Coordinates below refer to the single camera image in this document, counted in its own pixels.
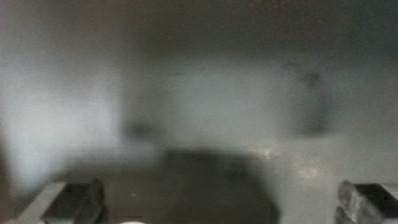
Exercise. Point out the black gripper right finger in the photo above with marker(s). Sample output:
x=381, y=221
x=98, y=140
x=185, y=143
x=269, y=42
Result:
x=368, y=203

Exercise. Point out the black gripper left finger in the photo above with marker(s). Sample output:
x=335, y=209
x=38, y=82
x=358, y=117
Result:
x=68, y=204

